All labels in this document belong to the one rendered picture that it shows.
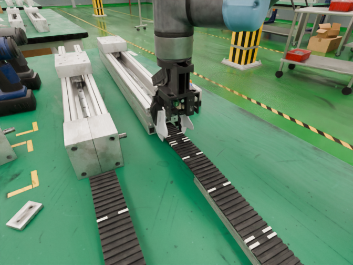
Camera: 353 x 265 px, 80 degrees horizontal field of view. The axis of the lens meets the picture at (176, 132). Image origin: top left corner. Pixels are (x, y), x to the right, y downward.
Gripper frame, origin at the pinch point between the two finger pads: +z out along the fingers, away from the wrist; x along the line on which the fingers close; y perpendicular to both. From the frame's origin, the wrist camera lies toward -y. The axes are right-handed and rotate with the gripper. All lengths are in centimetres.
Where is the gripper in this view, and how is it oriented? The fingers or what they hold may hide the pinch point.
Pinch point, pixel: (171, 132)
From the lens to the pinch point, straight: 55.4
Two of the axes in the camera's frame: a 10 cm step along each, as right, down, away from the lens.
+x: 9.0, -2.5, 3.5
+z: 0.0, 8.2, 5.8
